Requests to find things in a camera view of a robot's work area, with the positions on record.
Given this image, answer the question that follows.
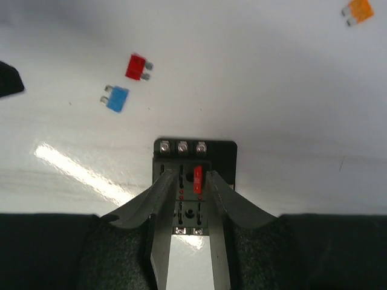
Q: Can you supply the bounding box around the black fuse box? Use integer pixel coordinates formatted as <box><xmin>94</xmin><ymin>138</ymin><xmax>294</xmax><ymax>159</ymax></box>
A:
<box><xmin>152</xmin><ymin>137</ymin><xmax>238</xmax><ymax>236</ymax></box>

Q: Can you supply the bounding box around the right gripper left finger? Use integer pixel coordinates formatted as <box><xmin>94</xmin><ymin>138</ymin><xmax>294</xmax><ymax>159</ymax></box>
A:
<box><xmin>1</xmin><ymin>170</ymin><xmax>177</xmax><ymax>289</ymax></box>

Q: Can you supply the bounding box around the red blade fuse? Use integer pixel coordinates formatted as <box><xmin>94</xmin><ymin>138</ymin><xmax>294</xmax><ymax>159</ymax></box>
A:
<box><xmin>193</xmin><ymin>166</ymin><xmax>203</xmax><ymax>195</ymax></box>
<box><xmin>125</xmin><ymin>53</ymin><xmax>154</xmax><ymax>81</ymax></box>

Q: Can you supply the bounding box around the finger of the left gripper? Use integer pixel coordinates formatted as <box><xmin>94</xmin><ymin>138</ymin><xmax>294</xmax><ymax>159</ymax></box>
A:
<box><xmin>0</xmin><ymin>62</ymin><xmax>25</xmax><ymax>97</ymax></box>

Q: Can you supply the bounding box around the blue blade fuse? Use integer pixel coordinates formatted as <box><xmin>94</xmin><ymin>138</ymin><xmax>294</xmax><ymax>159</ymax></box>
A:
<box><xmin>100</xmin><ymin>85</ymin><xmax>129</xmax><ymax>113</ymax></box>

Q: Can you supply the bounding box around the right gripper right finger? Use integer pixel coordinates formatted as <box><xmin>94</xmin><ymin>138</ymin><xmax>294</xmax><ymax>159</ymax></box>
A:
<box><xmin>206</xmin><ymin>172</ymin><xmax>386</xmax><ymax>289</ymax></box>

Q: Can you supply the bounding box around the orange blade fuse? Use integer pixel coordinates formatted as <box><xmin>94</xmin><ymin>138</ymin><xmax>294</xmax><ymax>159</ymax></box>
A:
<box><xmin>341</xmin><ymin>0</ymin><xmax>374</xmax><ymax>27</ymax></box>

